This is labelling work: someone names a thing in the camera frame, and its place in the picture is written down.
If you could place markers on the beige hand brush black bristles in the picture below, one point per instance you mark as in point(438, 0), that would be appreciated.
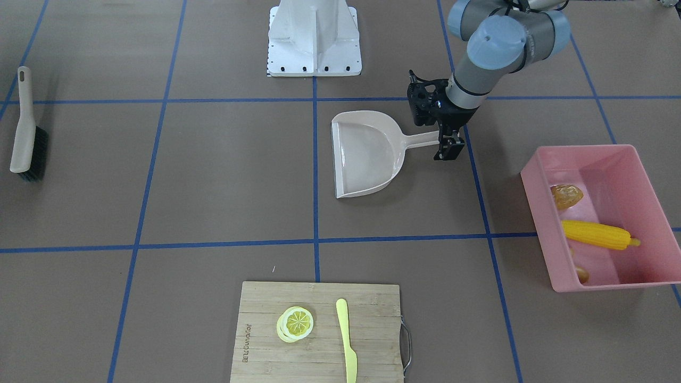
point(30, 148)

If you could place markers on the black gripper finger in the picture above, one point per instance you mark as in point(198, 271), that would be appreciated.
point(449, 147)

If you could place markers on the yellow lemon slices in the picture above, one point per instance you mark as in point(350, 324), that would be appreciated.
point(295, 324)

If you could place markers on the brown toy bread piece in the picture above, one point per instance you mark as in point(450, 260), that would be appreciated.
point(566, 195)

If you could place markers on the beige plastic dustpan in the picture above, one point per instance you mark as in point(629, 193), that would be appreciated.
point(369, 150)

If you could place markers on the yellow toy corn cob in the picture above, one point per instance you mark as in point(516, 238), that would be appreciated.
point(598, 234)

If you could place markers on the yellow plastic knife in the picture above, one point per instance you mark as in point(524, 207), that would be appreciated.
point(350, 356)

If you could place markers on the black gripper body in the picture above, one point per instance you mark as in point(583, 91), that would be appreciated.
point(451, 115)

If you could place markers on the pink plastic bin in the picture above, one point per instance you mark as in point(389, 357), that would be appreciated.
point(617, 192)

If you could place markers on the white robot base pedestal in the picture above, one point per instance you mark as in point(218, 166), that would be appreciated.
point(313, 38)

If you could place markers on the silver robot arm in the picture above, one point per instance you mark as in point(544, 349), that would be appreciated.
point(501, 38)

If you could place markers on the wooden cutting board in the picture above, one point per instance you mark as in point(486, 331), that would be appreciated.
point(374, 333)

